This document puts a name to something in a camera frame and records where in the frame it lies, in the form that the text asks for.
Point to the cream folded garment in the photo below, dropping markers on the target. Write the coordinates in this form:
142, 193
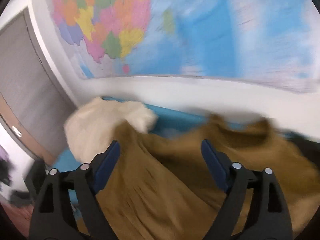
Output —
89, 130

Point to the black garment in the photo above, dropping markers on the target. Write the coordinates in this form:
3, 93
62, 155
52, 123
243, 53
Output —
308, 148

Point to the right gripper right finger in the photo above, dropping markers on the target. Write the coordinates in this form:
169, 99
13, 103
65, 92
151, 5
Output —
254, 206

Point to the grey wardrobe door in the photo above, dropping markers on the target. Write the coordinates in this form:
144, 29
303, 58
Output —
33, 103

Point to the blue bed sheet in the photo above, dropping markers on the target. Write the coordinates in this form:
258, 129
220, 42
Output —
170, 122

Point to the mustard brown shirt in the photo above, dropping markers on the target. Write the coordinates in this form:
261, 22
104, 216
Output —
257, 146

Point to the colourful wall map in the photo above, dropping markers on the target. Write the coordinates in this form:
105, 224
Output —
271, 42

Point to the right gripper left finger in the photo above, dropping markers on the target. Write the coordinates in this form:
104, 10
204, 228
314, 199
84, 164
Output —
65, 202

